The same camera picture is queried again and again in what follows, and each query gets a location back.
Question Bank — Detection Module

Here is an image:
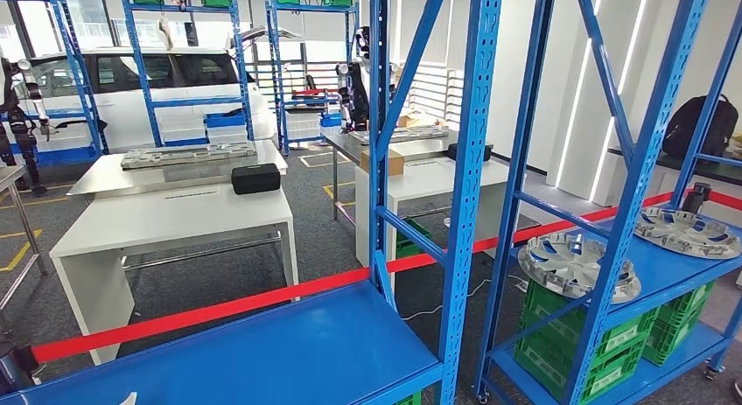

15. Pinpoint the long grey metal part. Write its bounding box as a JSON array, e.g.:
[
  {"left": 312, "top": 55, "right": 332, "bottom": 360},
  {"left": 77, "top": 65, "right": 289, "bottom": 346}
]
[
  {"left": 349, "top": 125, "right": 451, "bottom": 147},
  {"left": 120, "top": 141, "right": 258, "bottom": 171}
]

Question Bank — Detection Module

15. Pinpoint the brown cardboard box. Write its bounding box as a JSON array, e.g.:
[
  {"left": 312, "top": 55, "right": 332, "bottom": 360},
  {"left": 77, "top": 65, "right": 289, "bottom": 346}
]
[{"left": 359, "top": 147, "right": 406, "bottom": 178}]

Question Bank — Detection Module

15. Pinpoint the white desk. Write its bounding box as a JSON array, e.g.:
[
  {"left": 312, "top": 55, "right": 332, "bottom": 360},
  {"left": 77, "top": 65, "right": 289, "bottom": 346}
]
[
  {"left": 354, "top": 157, "right": 540, "bottom": 288},
  {"left": 49, "top": 185, "right": 299, "bottom": 366}
]

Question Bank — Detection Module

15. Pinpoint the black case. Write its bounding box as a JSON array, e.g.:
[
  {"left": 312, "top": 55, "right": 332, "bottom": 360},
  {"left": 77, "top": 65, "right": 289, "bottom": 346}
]
[
  {"left": 230, "top": 163, "right": 283, "bottom": 196},
  {"left": 446, "top": 143, "right": 495, "bottom": 163}
]

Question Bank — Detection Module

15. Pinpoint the white black humanoid robot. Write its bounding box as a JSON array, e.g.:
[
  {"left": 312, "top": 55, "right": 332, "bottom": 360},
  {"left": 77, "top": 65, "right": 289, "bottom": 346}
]
[
  {"left": 336, "top": 25, "right": 401, "bottom": 134},
  {"left": 0, "top": 57, "right": 53, "bottom": 198}
]

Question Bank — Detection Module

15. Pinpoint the white slatted railing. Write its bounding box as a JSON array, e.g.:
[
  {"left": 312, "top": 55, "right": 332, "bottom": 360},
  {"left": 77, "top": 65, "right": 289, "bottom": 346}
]
[{"left": 405, "top": 63, "right": 465, "bottom": 131}]

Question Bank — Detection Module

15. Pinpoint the blue steel shelving rack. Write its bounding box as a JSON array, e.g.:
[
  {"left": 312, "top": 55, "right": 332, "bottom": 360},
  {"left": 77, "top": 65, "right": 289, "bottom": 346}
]
[
  {"left": 120, "top": 0, "right": 256, "bottom": 149},
  {"left": 265, "top": 0, "right": 372, "bottom": 157},
  {"left": 0, "top": 0, "right": 506, "bottom": 405},
  {"left": 0, "top": 0, "right": 110, "bottom": 166},
  {"left": 475, "top": 0, "right": 742, "bottom": 405}
]

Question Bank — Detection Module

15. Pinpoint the silver wheel hubcap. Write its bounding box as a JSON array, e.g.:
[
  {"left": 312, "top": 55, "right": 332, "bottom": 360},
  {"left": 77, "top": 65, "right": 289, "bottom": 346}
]
[
  {"left": 633, "top": 206, "right": 742, "bottom": 261},
  {"left": 517, "top": 232, "right": 643, "bottom": 305}
]

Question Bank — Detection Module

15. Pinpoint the red barrier belt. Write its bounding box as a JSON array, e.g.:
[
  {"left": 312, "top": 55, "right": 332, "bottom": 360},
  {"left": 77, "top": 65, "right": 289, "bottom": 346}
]
[
  {"left": 31, "top": 192, "right": 674, "bottom": 364},
  {"left": 708, "top": 191, "right": 742, "bottom": 213}
]

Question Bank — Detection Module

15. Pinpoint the white car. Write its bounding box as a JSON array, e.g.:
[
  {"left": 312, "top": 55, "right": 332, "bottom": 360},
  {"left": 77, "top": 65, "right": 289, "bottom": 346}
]
[{"left": 17, "top": 47, "right": 278, "bottom": 154}]

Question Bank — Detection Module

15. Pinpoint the black backpack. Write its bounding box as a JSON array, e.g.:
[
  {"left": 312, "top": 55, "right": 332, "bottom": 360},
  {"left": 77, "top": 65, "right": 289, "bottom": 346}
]
[{"left": 662, "top": 94, "right": 740, "bottom": 159}]

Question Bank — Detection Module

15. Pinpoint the black-topped barrier stanchion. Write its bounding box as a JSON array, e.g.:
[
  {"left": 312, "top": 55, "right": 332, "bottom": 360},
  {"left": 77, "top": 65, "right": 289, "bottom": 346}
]
[
  {"left": 681, "top": 182, "right": 712, "bottom": 215},
  {"left": 0, "top": 339, "right": 42, "bottom": 395}
]

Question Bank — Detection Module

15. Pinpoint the steel frame table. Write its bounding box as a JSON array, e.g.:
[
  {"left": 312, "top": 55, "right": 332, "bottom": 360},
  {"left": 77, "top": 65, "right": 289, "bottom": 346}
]
[{"left": 0, "top": 164, "right": 49, "bottom": 311}]

